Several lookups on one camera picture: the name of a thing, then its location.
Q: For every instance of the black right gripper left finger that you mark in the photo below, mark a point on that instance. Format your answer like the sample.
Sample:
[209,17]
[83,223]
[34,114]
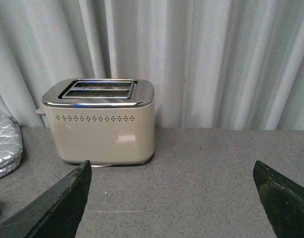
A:
[57,212]

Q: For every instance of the silver quilted oven mitt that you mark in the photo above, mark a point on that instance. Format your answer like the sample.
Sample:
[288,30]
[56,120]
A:
[7,165]
[10,138]

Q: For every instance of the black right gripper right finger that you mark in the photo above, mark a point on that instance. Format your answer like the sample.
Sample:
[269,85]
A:
[282,200]

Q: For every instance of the pale grey curtain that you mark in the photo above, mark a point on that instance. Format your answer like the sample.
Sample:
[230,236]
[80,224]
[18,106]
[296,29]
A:
[232,64]

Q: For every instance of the upper silver quilted oven mitt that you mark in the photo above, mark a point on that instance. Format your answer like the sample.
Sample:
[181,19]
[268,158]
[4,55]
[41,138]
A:
[10,138]

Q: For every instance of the cream two-slot toaster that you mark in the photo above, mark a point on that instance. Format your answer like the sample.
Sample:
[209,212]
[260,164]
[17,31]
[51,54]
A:
[106,121]

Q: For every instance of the lower silver quilted oven mitt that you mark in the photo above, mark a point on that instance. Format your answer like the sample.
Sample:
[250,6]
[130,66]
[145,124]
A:
[7,165]

